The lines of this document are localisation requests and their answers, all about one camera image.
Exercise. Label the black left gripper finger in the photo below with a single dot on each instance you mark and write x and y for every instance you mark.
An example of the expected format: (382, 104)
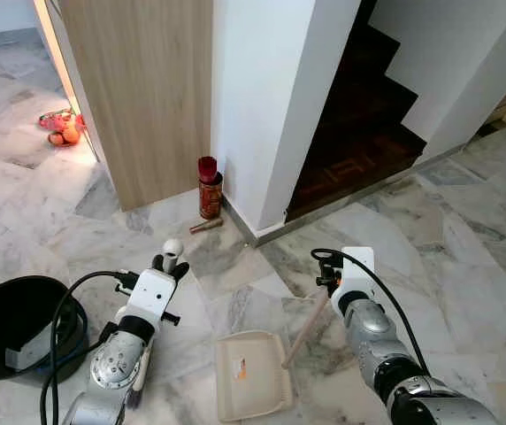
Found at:
(182, 271)
(157, 263)

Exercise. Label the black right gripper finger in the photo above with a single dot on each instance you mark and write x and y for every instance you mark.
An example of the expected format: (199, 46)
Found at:
(326, 289)
(325, 271)

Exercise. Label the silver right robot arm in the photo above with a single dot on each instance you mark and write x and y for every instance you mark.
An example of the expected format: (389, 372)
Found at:
(394, 363)

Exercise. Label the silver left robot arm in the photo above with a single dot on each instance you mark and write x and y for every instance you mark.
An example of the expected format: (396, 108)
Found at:
(116, 363)

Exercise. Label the small brown wooden stick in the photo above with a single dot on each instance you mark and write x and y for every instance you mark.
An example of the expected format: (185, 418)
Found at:
(206, 226)

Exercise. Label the red cylindrical can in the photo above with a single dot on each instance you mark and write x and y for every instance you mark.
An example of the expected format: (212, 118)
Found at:
(210, 190)

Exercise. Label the dark wooden staircase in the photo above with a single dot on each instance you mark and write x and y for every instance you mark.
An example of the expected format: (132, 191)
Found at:
(359, 142)

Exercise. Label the black plastic bucket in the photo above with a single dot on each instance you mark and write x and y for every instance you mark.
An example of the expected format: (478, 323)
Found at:
(14, 323)

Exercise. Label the red bag of oranges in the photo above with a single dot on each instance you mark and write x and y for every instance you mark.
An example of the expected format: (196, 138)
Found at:
(62, 128)

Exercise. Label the light wood cabinet panel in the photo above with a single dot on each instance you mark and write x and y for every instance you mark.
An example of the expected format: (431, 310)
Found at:
(142, 97)

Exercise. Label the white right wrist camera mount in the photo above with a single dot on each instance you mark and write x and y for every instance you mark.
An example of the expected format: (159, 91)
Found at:
(356, 270)

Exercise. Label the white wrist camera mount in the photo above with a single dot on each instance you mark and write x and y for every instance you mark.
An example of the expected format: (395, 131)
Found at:
(149, 292)
(356, 270)

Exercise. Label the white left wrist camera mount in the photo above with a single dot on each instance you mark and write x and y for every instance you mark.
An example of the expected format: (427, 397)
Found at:
(149, 292)

